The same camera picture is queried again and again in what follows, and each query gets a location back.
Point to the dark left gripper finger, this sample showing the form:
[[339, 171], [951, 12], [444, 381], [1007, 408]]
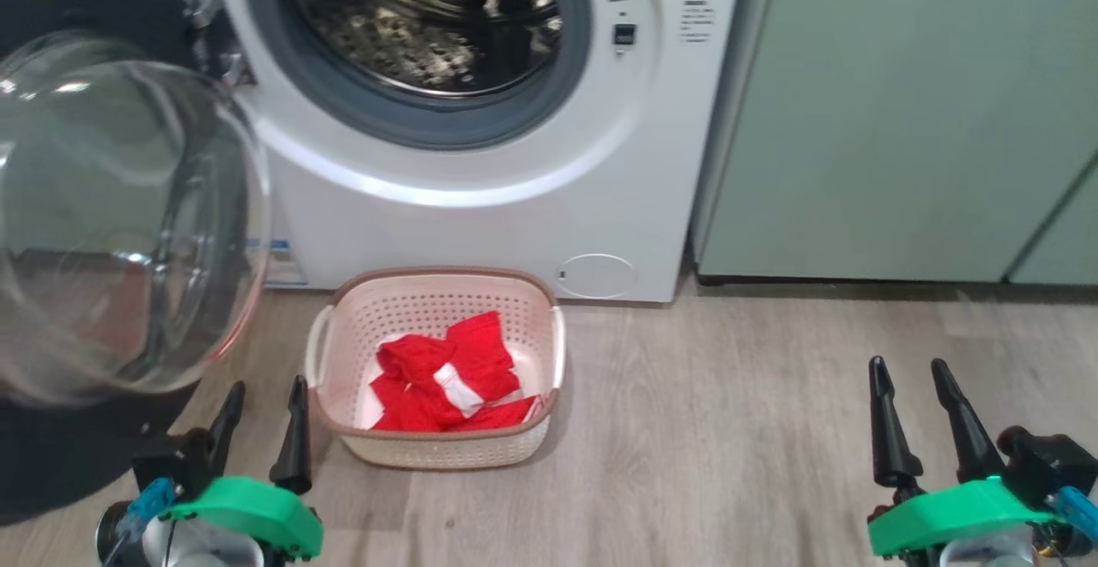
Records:
[[296, 447], [221, 430]]

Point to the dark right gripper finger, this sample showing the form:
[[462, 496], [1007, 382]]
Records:
[[888, 438], [965, 430]]

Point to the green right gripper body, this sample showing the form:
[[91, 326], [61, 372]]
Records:
[[961, 515]]

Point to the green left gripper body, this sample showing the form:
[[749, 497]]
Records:
[[249, 507]]

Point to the red and white garment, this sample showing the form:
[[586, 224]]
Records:
[[429, 361]]

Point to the black glass washing machine door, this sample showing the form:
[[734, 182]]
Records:
[[120, 224]]

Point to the cream laundry basket brown rim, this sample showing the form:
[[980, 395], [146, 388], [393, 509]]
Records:
[[360, 327]]

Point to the white front-load washing machine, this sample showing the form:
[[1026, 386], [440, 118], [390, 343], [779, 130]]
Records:
[[515, 215]]

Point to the blue energy label sticker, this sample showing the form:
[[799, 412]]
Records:
[[279, 260]]

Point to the pale green cabinet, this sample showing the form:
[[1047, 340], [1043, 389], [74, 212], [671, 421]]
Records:
[[892, 112]]

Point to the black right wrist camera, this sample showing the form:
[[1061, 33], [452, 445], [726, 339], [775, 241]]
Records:
[[1051, 460]]

